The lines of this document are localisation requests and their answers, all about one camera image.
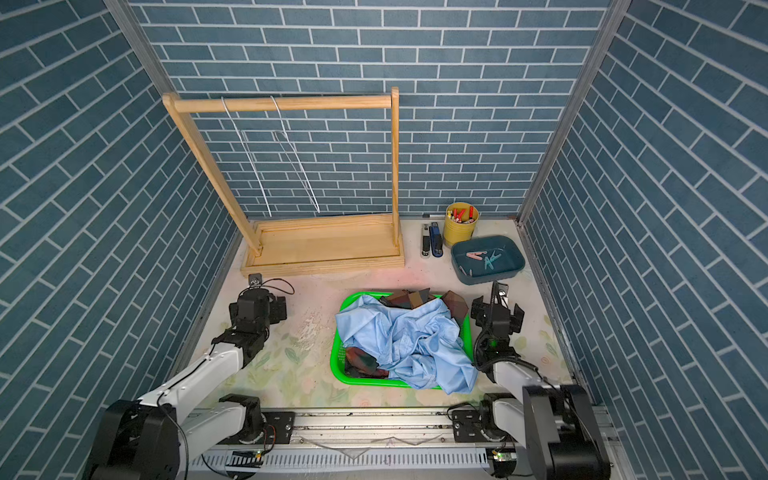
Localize teal plastic tub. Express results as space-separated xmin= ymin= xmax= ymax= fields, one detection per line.
xmin=451 ymin=235 xmax=526 ymax=285

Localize white wire hanger plaid shirt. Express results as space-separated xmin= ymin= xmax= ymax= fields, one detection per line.
xmin=220 ymin=97 xmax=273 ymax=218

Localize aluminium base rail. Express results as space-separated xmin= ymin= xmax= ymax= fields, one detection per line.
xmin=119 ymin=407 xmax=619 ymax=480

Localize red clothespins in bucket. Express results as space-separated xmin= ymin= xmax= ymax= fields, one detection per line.
xmin=448 ymin=206 xmax=477 ymax=224

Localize wooden clothes rack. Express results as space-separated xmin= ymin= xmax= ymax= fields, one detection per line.
xmin=161 ymin=87 xmax=406 ymax=280

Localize white wire hanger blue shirt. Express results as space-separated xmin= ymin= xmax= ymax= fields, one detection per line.
xmin=270 ymin=96 xmax=321 ymax=213

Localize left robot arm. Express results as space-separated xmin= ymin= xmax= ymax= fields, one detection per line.
xmin=83 ymin=286 xmax=287 ymax=479

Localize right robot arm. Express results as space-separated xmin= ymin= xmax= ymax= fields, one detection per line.
xmin=446 ymin=282 xmax=611 ymax=479

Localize yellow metal bucket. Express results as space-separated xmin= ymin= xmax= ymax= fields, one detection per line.
xmin=443 ymin=202 xmax=480 ymax=247

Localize green plastic basket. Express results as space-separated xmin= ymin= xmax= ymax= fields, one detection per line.
xmin=329 ymin=291 xmax=475 ymax=389

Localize light blue long-sleeve shirt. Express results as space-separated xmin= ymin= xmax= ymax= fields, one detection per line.
xmin=336 ymin=293 xmax=478 ymax=394

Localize blue black stapler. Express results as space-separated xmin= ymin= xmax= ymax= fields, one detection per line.
xmin=429 ymin=222 xmax=443 ymax=258

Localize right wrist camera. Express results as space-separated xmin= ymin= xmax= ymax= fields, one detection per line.
xmin=491 ymin=281 xmax=509 ymax=309

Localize white black stapler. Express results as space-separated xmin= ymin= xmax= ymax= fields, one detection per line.
xmin=421 ymin=224 xmax=431 ymax=258

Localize plaid long-sleeve shirt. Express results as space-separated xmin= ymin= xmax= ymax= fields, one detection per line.
xmin=343 ymin=287 xmax=470 ymax=379

